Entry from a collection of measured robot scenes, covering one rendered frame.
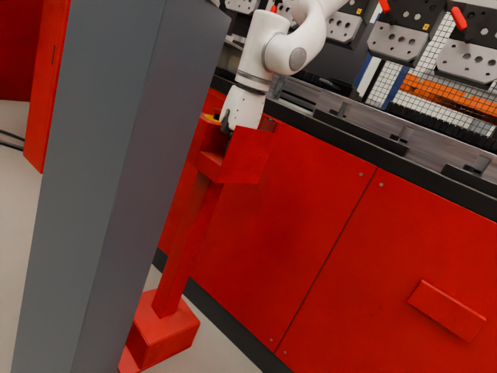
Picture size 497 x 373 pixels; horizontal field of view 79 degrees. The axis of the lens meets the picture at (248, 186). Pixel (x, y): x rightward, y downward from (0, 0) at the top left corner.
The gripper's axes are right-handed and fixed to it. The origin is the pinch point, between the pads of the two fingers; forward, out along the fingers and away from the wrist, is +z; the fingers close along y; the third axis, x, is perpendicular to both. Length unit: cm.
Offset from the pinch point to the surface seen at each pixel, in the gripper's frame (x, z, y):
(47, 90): -134, 27, 8
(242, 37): -47, -27, -35
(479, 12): 26, -49, -44
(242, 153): 4.9, -0.6, 1.1
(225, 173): 4.9, 4.7, 4.8
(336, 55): -36, -35, -89
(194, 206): -4.7, 20.2, 3.1
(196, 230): -2.2, 27.2, 2.0
